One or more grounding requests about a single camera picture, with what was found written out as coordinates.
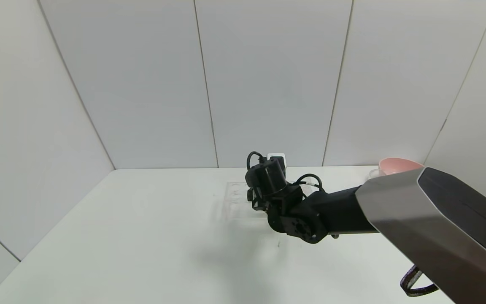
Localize clear acrylic test tube rack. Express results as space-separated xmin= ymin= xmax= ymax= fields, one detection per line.
xmin=222 ymin=182 xmax=269 ymax=221

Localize pink bowl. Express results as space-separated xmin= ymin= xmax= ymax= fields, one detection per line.
xmin=378 ymin=157 xmax=424 ymax=176

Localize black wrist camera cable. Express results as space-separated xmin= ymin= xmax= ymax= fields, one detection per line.
xmin=246 ymin=151 xmax=265 ymax=170

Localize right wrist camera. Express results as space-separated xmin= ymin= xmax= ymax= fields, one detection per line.
xmin=266 ymin=153 xmax=286 ymax=169

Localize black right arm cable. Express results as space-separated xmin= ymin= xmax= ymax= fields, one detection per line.
xmin=295 ymin=173 xmax=324 ymax=191

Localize black strap loop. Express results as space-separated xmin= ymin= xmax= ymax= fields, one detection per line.
xmin=400 ymin=265 xmax=438 ymax=297

